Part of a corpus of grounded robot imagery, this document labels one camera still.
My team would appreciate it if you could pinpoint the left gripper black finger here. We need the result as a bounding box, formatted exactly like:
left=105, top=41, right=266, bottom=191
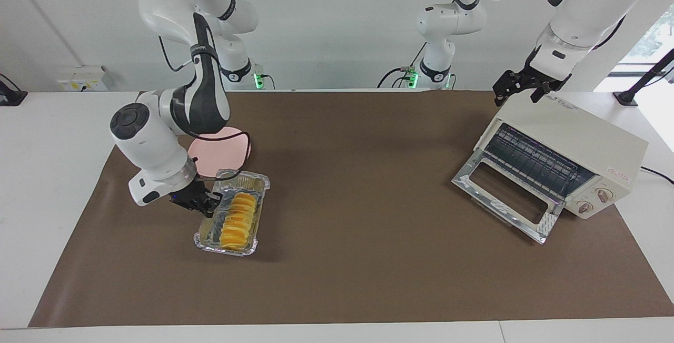
left=530, top=82, right=554, bottom=104
left=493, top=71, right=522, bottom=107

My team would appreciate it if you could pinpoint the golden ridged bread loaf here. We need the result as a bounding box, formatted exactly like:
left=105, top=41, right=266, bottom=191
left=219, top=191, right=259, bottom=251

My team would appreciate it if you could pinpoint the aluminium foil tray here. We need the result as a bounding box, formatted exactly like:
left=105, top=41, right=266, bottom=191
left=193, top=169, right=271, bottom=257

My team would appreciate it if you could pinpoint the cream toaster oven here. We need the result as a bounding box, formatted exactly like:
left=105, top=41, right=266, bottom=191
left=474, top=94, right=649, bottom=220

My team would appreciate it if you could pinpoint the glass oven door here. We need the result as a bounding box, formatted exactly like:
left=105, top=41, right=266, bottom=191
left=452, top=149, right=567, bottom=244

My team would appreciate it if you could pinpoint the pink round plate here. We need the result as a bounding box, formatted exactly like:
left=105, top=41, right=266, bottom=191
left=189, top=127, right=252, bottom=178

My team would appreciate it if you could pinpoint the bright window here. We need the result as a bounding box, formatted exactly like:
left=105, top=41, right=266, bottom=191
left=613, top=3, right=674, bottom=93

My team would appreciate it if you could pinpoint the brown table mat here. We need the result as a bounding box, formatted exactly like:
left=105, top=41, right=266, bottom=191
left=29, top=90, right=674, bottom=328

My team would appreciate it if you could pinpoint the black table clamp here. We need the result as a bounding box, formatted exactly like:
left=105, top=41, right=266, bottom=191
left=0, top=73, right=28, bottom=106

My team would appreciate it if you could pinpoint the metal oven wire rack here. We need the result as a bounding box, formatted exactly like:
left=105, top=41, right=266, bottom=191
left=483, top=123, right=597, bottom=200

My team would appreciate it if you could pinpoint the black camera stand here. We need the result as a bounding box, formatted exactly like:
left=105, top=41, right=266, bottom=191
left=613, top=48, right=674, bottom=106

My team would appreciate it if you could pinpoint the black base cable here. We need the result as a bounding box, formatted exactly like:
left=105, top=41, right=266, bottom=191
left=376, top=42, right=428, bottom=89

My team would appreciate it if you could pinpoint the black oven power cable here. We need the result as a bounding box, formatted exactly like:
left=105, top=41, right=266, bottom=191
left=640, top=166, right=674, bottom=184

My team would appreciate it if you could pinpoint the white wall socket box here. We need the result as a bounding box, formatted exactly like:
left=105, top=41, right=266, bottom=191
left=56, top=66, right=108, bottom=92

